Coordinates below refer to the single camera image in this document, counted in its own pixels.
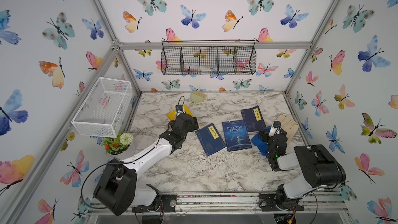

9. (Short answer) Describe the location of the green scrub brush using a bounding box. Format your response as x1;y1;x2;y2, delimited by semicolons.
190;91;207;106

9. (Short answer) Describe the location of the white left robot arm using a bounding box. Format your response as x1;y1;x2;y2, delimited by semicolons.
93;113;199;216

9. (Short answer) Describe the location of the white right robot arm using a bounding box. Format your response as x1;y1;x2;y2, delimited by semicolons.
257;128;346;211

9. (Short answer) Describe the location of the blue cloth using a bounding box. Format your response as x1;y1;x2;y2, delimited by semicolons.
251;127;271;158

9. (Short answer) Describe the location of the potted flower plant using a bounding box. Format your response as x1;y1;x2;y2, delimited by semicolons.
101;132;134;156

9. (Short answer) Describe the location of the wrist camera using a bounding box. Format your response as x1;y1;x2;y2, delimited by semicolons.
175;105;184;115
268;121;282;137

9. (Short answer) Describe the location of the black wire wall basket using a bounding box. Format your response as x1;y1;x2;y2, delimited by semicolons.
158;40;257;76

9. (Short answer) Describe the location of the yellow illustrated book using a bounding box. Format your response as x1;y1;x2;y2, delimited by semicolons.
167;104;194;120

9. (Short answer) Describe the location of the blue Little Prince book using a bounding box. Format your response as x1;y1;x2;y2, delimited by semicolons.
222;120;252;152

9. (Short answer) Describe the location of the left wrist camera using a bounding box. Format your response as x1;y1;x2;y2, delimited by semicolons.
175;105;184;115

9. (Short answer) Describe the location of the white mesh wall basket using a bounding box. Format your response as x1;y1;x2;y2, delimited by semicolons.
72;77;133;138

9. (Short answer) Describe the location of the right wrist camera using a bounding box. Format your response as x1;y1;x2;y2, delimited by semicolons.
268;121;282;137

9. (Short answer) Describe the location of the dark blue Chinese book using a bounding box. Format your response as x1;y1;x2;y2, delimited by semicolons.
195;123;226;157

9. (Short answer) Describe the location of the dark blue horse-cover book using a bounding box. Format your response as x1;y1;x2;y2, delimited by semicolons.
240;105;266;132

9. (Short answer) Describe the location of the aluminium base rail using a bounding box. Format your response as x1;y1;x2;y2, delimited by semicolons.
88;192;349;215

